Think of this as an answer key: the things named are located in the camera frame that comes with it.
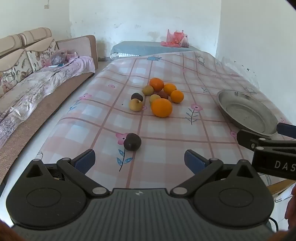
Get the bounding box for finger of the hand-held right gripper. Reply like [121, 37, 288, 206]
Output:
[237, 129, 296, 151]
[277, 123, 296, 139]

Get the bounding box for large orange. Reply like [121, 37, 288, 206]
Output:
[151, 98, 173, 118]

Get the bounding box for floral sofa cushion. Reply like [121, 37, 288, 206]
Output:
[25, 39, 59, 73]
[0, 49, 34, 98]

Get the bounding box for yellow pear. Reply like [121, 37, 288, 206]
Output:
[129, 98, 143, 112]

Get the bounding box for pink plaid tablecloth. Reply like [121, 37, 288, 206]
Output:
[37, 50, 296, 193]

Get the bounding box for red plastic bag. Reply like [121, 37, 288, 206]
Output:
[161, 29, 189, 48]

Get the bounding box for pink plastic bag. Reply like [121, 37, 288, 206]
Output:
[45, 49, 78, 66]

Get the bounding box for person's right hand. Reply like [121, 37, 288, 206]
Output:
[285, 184, 296, 230]

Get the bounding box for wooden table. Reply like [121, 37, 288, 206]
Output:
[269, 179, 296, 203]

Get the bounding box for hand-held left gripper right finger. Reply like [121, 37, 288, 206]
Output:
[170, 149, 255, 198]

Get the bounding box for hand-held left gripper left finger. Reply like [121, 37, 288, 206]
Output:
[25, 149, 110, 198]

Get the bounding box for blue-grey fringed table cloth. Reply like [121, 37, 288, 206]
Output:
[110, 41, 201, 59]

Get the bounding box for brown fabric sofa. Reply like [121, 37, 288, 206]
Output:
[0, 27, 99, 186]

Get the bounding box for round metal plate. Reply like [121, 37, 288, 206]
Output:
[217, 90, 279, 136]

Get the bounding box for pink floral sofa blanket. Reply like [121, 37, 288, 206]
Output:
[0, 56, 96, 149]

